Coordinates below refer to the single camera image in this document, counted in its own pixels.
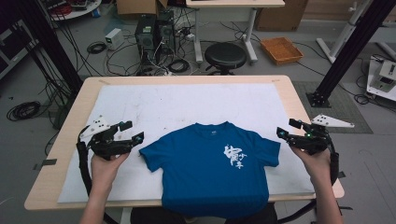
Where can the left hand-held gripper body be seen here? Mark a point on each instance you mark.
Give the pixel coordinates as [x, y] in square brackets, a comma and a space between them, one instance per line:
[107, 147]

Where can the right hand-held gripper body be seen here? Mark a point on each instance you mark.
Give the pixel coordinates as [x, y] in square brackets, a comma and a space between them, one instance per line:
[311, 141]

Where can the blue T-shirt with white print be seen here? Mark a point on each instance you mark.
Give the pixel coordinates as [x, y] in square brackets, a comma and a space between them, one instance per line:
[202, 174]

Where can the person's left hand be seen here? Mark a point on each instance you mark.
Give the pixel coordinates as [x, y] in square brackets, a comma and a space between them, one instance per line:
[104, 171]

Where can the person's right hand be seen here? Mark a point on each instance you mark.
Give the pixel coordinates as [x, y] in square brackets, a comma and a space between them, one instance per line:
[316, 165]

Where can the black tape strip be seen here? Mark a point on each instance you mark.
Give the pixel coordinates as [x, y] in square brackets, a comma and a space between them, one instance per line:
[46, 162]
[342, 174]

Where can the grey floor mat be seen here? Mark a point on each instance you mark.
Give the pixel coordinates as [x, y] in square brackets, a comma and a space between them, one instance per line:
[342, 105]

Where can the white foam mat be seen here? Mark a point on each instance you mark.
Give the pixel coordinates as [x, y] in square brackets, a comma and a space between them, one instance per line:
[186, 102]

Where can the orange tray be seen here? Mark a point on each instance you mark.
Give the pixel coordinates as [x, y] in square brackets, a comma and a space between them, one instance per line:
[281, 49]

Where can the black tape cross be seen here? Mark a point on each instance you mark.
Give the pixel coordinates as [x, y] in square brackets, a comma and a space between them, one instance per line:
[346, 208]

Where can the person's dark clothed lap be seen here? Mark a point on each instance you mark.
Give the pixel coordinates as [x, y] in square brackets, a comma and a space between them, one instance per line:
[146, 216]

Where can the small white box device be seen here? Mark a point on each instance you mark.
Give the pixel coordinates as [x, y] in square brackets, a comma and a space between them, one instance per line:
[114, 39]

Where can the black computer tower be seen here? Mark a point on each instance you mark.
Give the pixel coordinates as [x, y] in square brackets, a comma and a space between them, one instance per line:
[166, 31]
[145, 40]

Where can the grey box device on board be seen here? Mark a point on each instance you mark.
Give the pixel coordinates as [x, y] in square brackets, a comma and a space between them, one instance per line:
[384, 77]

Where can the black round stool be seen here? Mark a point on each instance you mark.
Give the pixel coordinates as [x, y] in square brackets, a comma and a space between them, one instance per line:
[224, 55]

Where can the white metal stand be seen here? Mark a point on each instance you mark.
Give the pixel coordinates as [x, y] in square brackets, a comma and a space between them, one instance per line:
[341, 34]

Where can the large cardboard box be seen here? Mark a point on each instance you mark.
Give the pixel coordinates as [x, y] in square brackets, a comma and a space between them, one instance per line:
[280, 15]

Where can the white power strip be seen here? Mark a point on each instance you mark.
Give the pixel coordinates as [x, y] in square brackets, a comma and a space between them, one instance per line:
[190, 36]

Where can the round white table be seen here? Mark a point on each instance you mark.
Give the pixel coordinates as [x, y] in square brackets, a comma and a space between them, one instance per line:
[77, 9]

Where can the white desk with metal legs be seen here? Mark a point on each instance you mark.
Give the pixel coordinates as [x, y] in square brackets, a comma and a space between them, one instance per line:
[236, 3]

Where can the dark shelf rack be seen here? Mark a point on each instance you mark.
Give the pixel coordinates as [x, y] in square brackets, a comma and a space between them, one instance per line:
[15, 46]

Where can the black metal post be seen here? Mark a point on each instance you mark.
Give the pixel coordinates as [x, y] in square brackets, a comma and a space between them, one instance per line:
[351, 46]
[53, 46]

